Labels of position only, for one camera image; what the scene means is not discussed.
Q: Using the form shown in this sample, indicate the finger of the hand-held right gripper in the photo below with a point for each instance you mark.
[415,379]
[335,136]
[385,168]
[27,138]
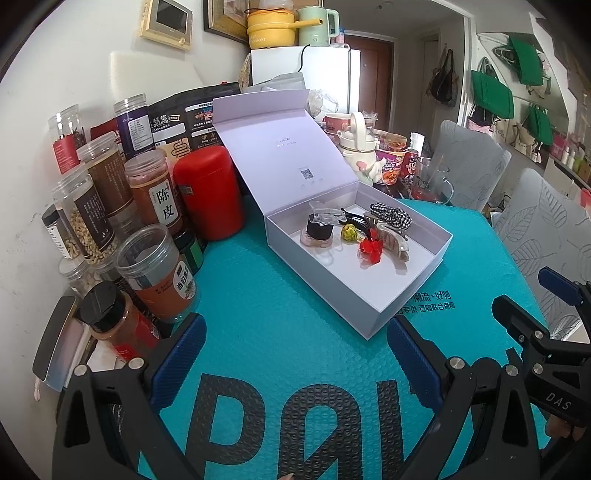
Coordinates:
[512,314]
[558,282]

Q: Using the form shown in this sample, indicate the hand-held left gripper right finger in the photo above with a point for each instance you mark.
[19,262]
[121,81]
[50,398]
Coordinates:
[413,364]

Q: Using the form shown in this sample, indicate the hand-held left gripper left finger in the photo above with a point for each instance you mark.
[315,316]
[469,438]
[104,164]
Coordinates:
[178,362]

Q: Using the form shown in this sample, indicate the red bow hair clip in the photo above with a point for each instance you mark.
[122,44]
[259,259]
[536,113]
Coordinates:
[369,247]

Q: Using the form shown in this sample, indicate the pearl claw hair clip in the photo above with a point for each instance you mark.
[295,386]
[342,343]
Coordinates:
[392,240]

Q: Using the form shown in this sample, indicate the checkered scrunchie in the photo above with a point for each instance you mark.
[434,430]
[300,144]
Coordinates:
[392,214]

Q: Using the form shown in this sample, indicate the black hair clip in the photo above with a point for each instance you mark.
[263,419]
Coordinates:
[355,218]

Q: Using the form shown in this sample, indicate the clear plastic hair clip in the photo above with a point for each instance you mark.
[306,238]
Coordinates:
[323,213]

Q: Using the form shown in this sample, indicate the white gift box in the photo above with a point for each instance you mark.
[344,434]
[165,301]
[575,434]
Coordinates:
[295,138]

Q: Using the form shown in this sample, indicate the person's right hand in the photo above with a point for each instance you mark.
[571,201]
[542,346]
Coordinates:
[565,429]

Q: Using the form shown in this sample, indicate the person's left hand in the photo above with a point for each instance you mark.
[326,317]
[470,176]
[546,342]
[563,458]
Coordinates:
[287,476]

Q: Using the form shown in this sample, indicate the chair with grey leaf cover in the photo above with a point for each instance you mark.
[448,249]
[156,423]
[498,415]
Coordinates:
[540,230]
[466,170]

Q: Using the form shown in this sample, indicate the black-lidded red spice shaker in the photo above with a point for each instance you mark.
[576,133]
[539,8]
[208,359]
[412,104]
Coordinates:
[111,323]

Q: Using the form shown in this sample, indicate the teal bubble mailer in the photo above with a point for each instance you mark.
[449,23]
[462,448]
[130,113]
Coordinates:
[277,300]

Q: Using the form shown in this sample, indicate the row of jars on shelf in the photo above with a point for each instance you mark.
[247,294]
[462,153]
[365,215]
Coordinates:
[572,157]

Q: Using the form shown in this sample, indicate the glass mug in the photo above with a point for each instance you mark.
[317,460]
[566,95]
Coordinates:
[431,184]

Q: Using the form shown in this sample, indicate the group of clear spice jars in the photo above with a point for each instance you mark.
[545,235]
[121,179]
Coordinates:
[154,198]

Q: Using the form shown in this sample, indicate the red canister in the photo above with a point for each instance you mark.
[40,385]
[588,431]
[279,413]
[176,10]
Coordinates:
[207,194]

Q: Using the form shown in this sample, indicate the red drink can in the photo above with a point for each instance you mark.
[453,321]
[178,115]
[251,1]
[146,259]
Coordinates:
[408,164]

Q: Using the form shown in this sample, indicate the purple instant noodle cup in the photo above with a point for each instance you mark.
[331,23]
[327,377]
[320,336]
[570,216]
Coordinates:
[392,166]

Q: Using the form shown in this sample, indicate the white plush charm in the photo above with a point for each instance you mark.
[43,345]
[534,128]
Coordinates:
[375,173]

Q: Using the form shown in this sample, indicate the green tote bag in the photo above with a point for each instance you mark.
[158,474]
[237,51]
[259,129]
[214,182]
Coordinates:
[494,94]

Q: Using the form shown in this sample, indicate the black hanging bag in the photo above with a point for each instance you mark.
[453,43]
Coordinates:
[443,83]

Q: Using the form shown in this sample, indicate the black printed food bag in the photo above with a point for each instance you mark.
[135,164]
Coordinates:
[184,115]

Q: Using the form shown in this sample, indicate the red rimmed bowl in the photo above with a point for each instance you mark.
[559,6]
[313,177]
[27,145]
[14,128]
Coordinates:
[337,122]

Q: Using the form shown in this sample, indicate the brown wooden door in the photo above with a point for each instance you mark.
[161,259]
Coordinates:
[376,78]

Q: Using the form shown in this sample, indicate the grey plastic bag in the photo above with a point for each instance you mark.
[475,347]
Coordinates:
[281,83]

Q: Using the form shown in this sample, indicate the white fridge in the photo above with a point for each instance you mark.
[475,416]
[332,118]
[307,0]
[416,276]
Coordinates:
[323,74]

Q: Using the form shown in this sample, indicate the yellow cooking pot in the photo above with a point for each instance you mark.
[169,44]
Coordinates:
[268,32]

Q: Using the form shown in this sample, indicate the framed picture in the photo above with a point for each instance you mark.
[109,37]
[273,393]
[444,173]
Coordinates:
[226,18]

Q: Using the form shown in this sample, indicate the pale green electric kettle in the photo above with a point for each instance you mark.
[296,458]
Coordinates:
[314,27]

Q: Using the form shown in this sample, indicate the wall intercom screen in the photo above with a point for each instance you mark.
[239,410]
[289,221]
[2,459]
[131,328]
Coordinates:
[168,18]

